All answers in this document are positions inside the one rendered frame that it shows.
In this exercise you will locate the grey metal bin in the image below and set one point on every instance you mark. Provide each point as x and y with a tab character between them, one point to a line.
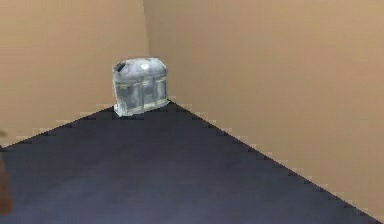
140	86

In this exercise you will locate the brown wooden furniture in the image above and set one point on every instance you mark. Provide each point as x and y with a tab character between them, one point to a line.
4	186

